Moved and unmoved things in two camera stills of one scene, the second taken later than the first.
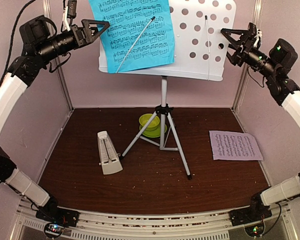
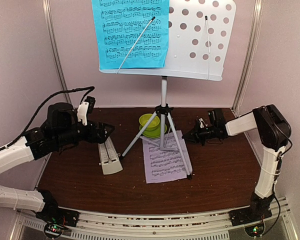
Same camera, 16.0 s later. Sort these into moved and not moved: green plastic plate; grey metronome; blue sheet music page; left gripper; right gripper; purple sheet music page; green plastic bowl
Moved: right gripper; left gripper; purple sheet music page
Not moved: blue sheet music page; green plastic bowl; green plastic plate; grey metronome
